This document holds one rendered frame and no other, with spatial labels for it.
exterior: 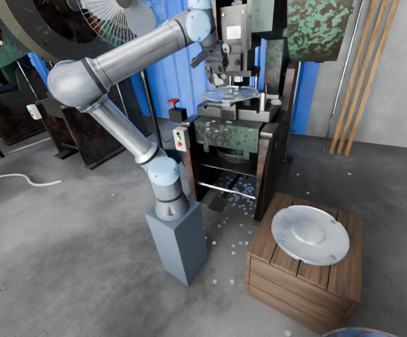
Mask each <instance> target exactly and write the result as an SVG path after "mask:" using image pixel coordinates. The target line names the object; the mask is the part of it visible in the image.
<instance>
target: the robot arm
mask: <svg viewBox="0 0 407 337"><path fill-rule="evenodd" d="M188 6H189V7H188V8H187V9H186V10H184V11H182V12H181V13H179V14H177V15H176V16H174V17H172V18H171V19H168V20H167V21H166V22H165V23H163V24H162V25H161V26H160V27H158V28H156V29H154V30H152V31H150V32H148V33H146V34H144V35H141V36H139V37H137V38H135V39H133V40H131V41H129V42H127V43H125V44H123V45H121V46H119V47H117V48H115V49H113V50H111V51H109V52H106V53H104V54H102V55H100V56H98V57H97V58H94V59H90V58H84V59H82V60H80V61H78V62H77V61H74V60H64V61H62V62H59V63H58V64H56V65H55V66H54V68H52V70H51V71H50V72H49V74H48V88H49V89H50V92H51V93H52V95H53V96H54V97H55V98H56V99H57V100H58V101H60V102H61V103H63V104H65V105H67V106H73V107H75V108H77V109H78V110H79V111H80V112H85V113H89V114H90V115H91V116H92V117H93V118H94V119H95V120H96V121H98V122H99V123H100V124H101V125H102V126H103V127H104V128H105V129H107V130H108V131H109V132H110V133H111V134H112V135H113V136H114V137H115V138H116V139H117V140H118V141H119V142H120V143H121V144H122V145H124V146H125V147H126V148H127V149H128V150H129V151H130V152H131V153H133V154H134V155H135V161H136V162H137V163H138V164H139V165H140V166H141V167H142V168H144V169H145V171H146V172H147V174H148V177H149V179H150V181H151V184H152V186H153V190H154V193H155V197H156V203H155V212H156V214H157V216H158V217H159V218H160V219H162V220H165V221H174V220H176V219H179V218H181V217H183V216H184V215H185V214H186V213H187V212H188V211H189V200H188V198H187V197H186V195H185V193H184V192H183V189H182V185H181V178H180V174H179V167H178V165H177V163H176V161H175V160H173V159H172V158H169V157H168V156H167V154H166V152H165V151H164V150H163V149H162V148H160V147H159V146H158V145H157V144H156V143H155V142H149V141H148V140H147V139H146V138H145V136H144V135H143V134H142V133H141V132H140V131H139V130H138V129H137V128H136V127H135V126H134V125H133V123H132V122H131V121H130V120H129V119H128V118H127V117H126V116H125V115H124V114H123V113H122V112H121V111H120V110H119V109H118V108H117V107H116V106H115V105H114V104H113V103H112V102H111V101H110V100H109V98H108V97H107V93H108V92H109V90H110V87H111V86H113V85H114V84H116V83H118V82H120V81H122V80H124V79H126V78H128V77H129V76H131V75H133V74H135V73H137V72H139V71H141V70H143V69H145V68H147V67H149V66H151V65H153V64H155V63H157V62H158V61H160V60H162V59H164V58H166V57H168V56H170V55H172V54H174V53H175V52H177V51H179V50H181V49H183V48H185V47H187V46H189V45H191V44H193V43H195V42H199V44H200V45H201V49H202V51H201V52H199V53H198V54H197V55H196V56H195V57H194V58H193V59H192V61H191V63H190V66H191V67H192V68H193V69H194V68H195V67H197V66H198V65H199V64H200V63H201V62H203V61H205V64H204V66H205V70H206V75H207V78H208V81H209V82H210V84H211V85H212V86H213V87H214V88H216V89H218V85H221V84H223V83H224V81H223V80H224V79H226V75H225V74H224V72H225V71H226V68H227V66H228V64H229V61H228V54H227V52H224V51H223V47H222V46H223V44H224V41H223V39H221V40H218V33H217V29H216V23H215V19H214V13H213V9H212V8H213V6H212V2H211V0H188Z"/></svg>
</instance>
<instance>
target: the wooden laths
mask: <svg viewBox="0 0 407 337"><path fill-rule="evenodd" d="M364 1H365V0H361V3H360V6H359V11H358V14H357V19H356V22H355V27H354V29H353V34H352V37H351V42H350V45H349V49H348V53H347V57H346V60H345V65H344V68H343V73H342V75H341V80H340V83H339V88H338V91H337V95H336V99H335V103H334V107H333V111H332V114H331V119H330V122H329V126H328V129H327V134H326V137H325V141H324V145H323V150H322V152H324V151H325V147H326V144H327V139H328V136H329V131H330V128H331V124H332V121H333V117H334V113H335V109H336V106H337V101H338V98H339V94H340V91H341V87H342V83H343V79H344V76H345V71H346V68H347V64H348V61H349V57H350V53H351V49H352V46H353V41H354V38H355V34H356V31H357V27H358V23H359V19H360V16H361V11H362V8H363V4H364ZM377 2H378V0H372V3H371V5H370V10H369V13H368V17H367V20H366V23H365V27H364V30H363V34H362V37H361V41H360V44H359V49H358V51H357V55H356V59H355V63H354V66H353V70H352V73H351V77H350V80H349V84H348V87H347V91H346V94H345V99H344V101H343V106H342V109H341V113H340V116H339V120H338V123H337V127H336V130H335V134H334V137H333V142H332V144H331V149H330V151H329V153H331V154H333V152H334V149H335V145H336V142H337V138H338V136H339V131H340V128H341V125H342V122H343V117H344V115H345V111H346V108H347V104H348V101H349V97H350V94H351V90H352V87H353V83H354V80H355V76H356V73H357V69H358V66H359V63H360V59H361V55H362V53H363V49H364V45H365V42H366V39H367V36H368V32H369V29H370V25H371V22H372V18H373V16H374V11H375V8H376V4H377ZM387 3H388V0H382V3H381V5H380V10H379V13H378V16H377V19H376V23H375V26H374V30H373V33H372V36H371V39H370V43H369V46H368V50H367V53H366V55H365V59H364V62H363V66H362V69H361V73H360V75H359V80H358V82H357V86H356V89H355V93H354V96H353V100H352V103H351V106H350V109H349V113H348V116H347V120H346V123H345V126H344V129H343V133H342V136H341V140H340V143H339V147H338V149H337V154H341V150H342V148H343V144H344V142H345V137H346V135H347V131H348V128H349V125H350V122H351V118H352V116H353V111H354V109H355V105H356V102H357V99H358V96H359V92H360V90H361V85H362V83H363V79H364V77H365V73H366V70H367V68H368V64H369V61H370V57H371V54H372V51H373V48H374V44H375V42H376V38H377V35H378V32H379V28H380V25H381V22H382V18H383V16H384V12H385V9H386V5H387ZM398 3H399V0H393V2H392V6H391V8H390V12H389V15H388V18H387V21H386V25H385V28H384V31H383V34H382V37H381V40H380V44H379V46H378V50H377V52H376V56H375V59H374V62H373V65H372V68H371V72H370V75H369V78H368V81H367V84H366V87H365V90H364V93H363V96H362V99H361V103H360V105H359V109H358V111H357V116H356V118H355V122H354V124H353V128H352V131H351V134H350V137H349V140H348V143H347V147H346V149H345V153H344V156H348V154H349V151H350V148H351V145H352V142H353V139H354V136H355V133H356V130H357V127H358V124H359V121H360V118H361V115H362V112H363V109H364V106H365V103H366V100H367V98H368V94H369V91H370V88H371V85H372V82H373V79H374V76H375V73H376V70H377V67H378V64H379V61H380V58H381V55H382V52H383V49H384V46H385V43H386V40H387V36H388V33H389V30H390V27H391V24H392V21H393V18H394V15H395V12H396V9H397V6H398Z"/></svg>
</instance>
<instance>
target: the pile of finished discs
mask: <svg viewBox="0 0 407 337"><path fill-rule="evenodd" d="M272 234H273V237H274V239H275V241H276V242H277V243H278V245H279V246H280V247H281V248H282V249H283V250H284V251H285V252H286V253H287V254H289V255H290V256H292V257H293V258H295V259H297V260H300V259H302V262H304V263H308V264H311V265H332V264H334V263H337V262H339V261H341V260H342V259H343V258H344V257H345V256H346V255H347V252H348V251H349V246H350V241H349V236H348V234H347V231H346V230H345V228H344V227H343V225H342V224H341V223H340V222H337V221H335V219H334V217H332V216H331V215H330V214H328V213H326V212H324V211H322V210H319V209H316V208H314V207H308V206H303V205H294V206H290V207H288V208H287V209H285V208H284V209H281V210H280V211H279V212H277V213H276V215H275V216H274V218H273V220H272Z"/></svg>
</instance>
